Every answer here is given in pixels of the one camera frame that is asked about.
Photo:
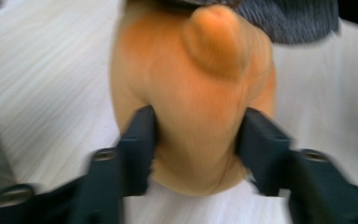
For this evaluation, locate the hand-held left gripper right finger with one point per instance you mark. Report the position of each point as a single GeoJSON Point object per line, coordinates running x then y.
{"type": "Point", "coordinates": [276, 161]}

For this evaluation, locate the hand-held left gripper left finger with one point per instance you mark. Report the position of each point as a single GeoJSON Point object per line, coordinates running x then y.
{"type": "Point", "coordinates": [130, 165]}

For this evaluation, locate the orange plush toy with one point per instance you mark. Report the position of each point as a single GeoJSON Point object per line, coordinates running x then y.
{"type": "Point", "coordinates": [192, 109]}

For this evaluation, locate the grey cloth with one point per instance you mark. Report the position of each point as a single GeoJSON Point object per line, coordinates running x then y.
{"type": "Point", "coordinates": [292, 21]}

